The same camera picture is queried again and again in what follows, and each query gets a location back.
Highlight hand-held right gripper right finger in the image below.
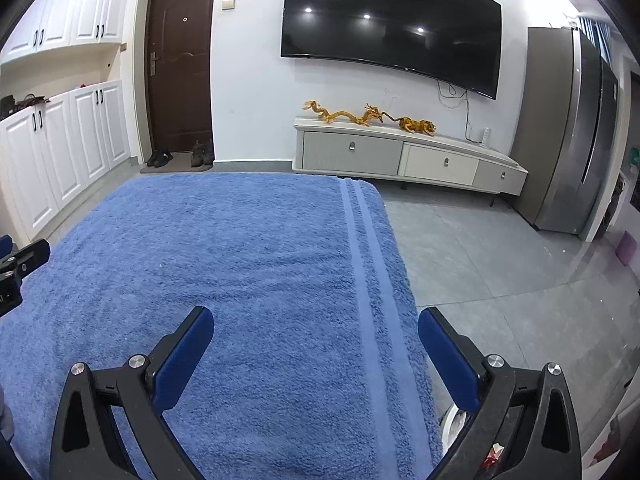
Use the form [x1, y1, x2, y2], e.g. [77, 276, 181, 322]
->
[417, 307, 583, 480]

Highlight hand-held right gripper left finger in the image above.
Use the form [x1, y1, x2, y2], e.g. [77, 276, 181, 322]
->
[50, 306, 216, 480]

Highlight white trash bin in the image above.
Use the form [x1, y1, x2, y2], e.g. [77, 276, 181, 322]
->
[440, 402, 526, 480]

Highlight white lower cabinets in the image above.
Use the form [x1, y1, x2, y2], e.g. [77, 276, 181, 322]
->
[0, 80, 132, 243]

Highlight blue towel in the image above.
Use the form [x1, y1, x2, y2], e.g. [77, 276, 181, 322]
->
[0, 172, 446, 480]

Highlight dark items on cabinet shelf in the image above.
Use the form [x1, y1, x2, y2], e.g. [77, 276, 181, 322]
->
[0, 92, 48, 121]

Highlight brown pair of shoes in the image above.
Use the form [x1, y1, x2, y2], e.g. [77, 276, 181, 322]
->
[191, 140, 215, 167]

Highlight white grey television console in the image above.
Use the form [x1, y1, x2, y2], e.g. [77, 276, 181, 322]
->
[292, 116, 529, 196]

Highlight golden tiger figurine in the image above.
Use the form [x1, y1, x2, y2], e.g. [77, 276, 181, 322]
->
[397, 116, 437, 137]

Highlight brown entrance door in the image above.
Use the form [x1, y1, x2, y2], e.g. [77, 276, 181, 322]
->
[145, 0, 217, 161]

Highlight grey refrigerator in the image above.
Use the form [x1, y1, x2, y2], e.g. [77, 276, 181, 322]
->
[510, 25, 621, 236]

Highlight golden dragon figurine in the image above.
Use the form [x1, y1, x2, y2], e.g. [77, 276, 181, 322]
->
[301, 101, 398, 127]

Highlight white upper wall cabinets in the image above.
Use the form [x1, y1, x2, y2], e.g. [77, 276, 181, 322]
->
[0, 0, 132, 63]

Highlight television cable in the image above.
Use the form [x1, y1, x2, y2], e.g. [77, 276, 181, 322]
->
[437, 80, 473, 143]

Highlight black wall television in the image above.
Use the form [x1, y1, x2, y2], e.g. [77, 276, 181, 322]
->
[280, 0, 503, 101]

